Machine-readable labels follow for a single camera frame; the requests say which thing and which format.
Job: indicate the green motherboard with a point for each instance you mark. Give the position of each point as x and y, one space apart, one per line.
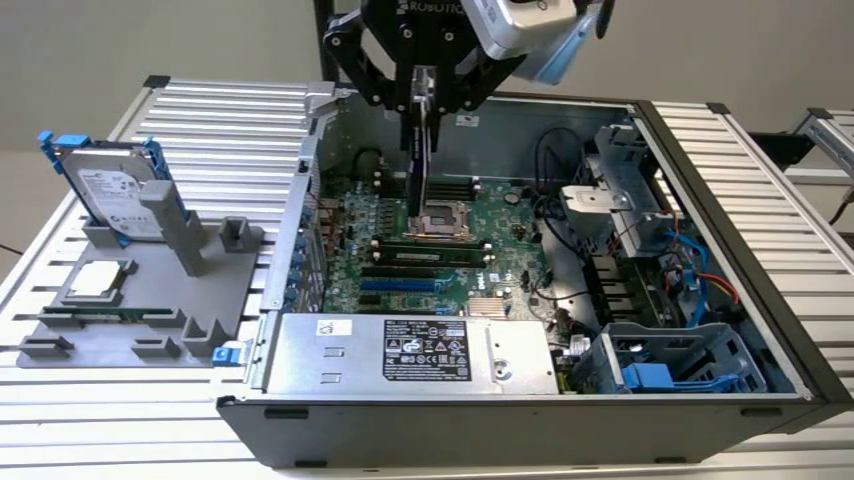
507 235

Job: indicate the long black expansion slot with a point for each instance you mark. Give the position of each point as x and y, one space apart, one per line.
400 272

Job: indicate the silver chipset heatsink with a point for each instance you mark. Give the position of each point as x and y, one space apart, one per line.
487 307

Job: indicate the green GPU card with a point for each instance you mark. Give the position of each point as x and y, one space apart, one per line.
422 165

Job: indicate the black fan shroud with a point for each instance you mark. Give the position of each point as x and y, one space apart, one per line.
610 285

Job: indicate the RAM stick with label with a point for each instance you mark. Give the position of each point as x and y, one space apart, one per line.
414 257

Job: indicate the open grey PC case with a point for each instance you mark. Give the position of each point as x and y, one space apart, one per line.
507 435

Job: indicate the metal rear port block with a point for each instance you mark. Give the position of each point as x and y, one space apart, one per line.
331 231
331 207

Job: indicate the grey power supply unit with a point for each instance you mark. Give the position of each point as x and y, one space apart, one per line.
347 370

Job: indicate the short black expansion slot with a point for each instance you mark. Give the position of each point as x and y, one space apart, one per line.
371 300

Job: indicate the silver CPU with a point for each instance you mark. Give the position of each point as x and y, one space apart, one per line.
100 277

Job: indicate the round coin cell battery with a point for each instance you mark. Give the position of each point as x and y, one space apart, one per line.
512 196

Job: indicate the grey disk bay cage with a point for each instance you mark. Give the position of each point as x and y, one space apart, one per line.
667 332

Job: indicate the blue plastic latch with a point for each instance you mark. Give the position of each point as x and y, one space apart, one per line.
223 356

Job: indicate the green RAM stick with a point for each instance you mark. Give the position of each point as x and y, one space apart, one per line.
127 315

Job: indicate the blue expansion slot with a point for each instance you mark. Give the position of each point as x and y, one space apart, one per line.
400 286

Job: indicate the hard disk in blue carrier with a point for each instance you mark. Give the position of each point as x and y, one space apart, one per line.
107 185

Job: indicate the blue plastic bay insert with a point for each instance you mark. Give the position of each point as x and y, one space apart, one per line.
647 375

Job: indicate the black frame bracket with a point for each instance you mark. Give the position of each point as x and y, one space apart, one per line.
777 147

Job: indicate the black table end cap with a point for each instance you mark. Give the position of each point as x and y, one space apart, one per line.
156 81
718 108

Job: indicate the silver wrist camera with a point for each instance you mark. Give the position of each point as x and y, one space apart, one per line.
514 35

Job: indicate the aluminium frame rail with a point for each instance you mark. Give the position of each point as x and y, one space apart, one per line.
827 130

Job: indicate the black upright post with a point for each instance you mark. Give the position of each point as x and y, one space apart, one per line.
326 70

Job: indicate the grey parts rack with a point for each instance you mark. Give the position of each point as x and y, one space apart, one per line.
153 300

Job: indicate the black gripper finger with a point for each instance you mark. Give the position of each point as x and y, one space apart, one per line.
470 85
363 65

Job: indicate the metal drive cage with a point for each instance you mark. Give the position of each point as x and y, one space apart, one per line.
594 200

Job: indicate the CPU socket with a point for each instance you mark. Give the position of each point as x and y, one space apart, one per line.
454 217

